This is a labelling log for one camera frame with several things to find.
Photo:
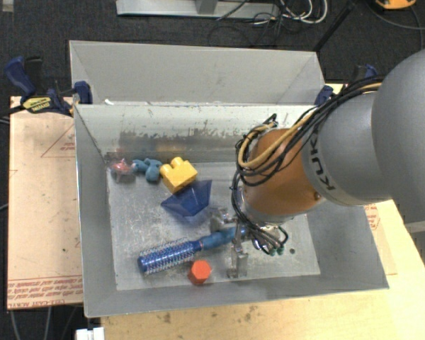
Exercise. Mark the brown cardboard board, red print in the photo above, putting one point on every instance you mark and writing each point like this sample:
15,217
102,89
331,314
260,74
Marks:
42,197

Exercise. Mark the pink toy animal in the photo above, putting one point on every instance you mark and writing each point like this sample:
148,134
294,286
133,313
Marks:
120,168

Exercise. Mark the orange hexagonal block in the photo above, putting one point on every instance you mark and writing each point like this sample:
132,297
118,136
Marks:
199,272

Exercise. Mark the blue round hairbrush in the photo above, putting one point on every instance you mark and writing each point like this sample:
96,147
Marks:
166,255

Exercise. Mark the grey metal bin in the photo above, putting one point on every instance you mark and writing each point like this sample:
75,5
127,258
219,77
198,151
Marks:
198,76

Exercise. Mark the yellow toy building brick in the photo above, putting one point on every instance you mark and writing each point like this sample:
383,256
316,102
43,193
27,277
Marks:
178,175

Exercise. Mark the clear blue pyramid shape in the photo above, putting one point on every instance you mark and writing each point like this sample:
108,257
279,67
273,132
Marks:
191,202

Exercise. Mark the teal toy animal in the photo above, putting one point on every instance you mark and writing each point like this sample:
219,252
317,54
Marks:
151,171

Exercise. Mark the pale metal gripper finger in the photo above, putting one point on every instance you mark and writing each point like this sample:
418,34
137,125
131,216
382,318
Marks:
222,220
238,264

